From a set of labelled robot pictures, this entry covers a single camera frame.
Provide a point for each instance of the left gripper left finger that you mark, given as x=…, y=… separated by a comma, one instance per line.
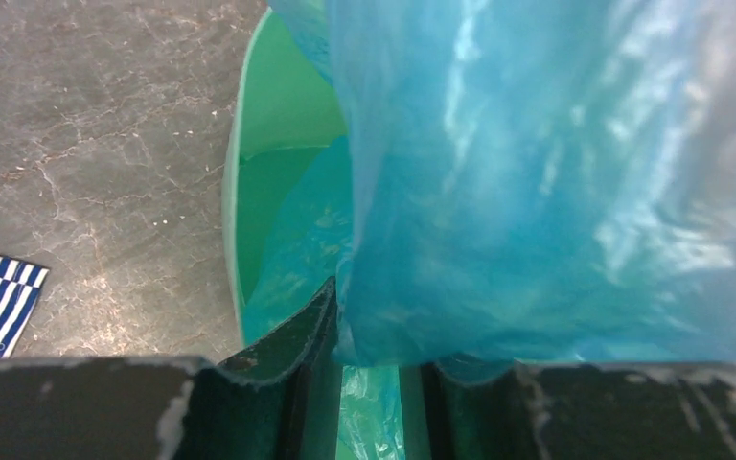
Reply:
x=275, y=399

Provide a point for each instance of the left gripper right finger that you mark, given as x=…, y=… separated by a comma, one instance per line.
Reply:
x=619, y=410

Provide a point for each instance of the blue plastic trash bag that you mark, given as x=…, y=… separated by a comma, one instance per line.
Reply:
x=524, y=180

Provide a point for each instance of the green plastic trash bin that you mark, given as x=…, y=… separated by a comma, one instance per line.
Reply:
x=266, y=159

